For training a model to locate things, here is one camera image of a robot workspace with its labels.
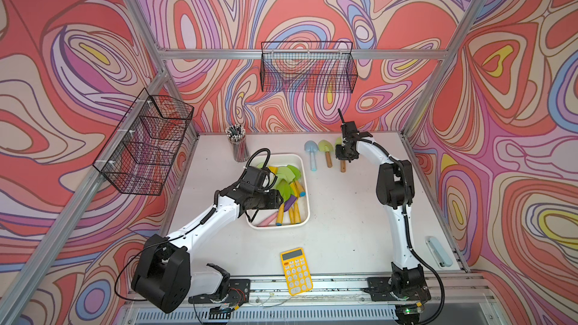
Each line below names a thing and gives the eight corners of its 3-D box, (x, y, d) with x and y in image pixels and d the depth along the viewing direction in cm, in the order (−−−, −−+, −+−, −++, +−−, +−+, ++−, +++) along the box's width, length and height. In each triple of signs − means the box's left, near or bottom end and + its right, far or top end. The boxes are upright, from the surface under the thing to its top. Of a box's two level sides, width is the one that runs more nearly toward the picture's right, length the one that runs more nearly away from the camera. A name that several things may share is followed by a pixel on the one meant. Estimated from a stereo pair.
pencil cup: (231, 162, 110) (223, 137, 96) (234, 148, 115) (227, 123, 102) (248, 162, 110) (243, 137, 96) (251, 148, 115) (245, 123, 102)
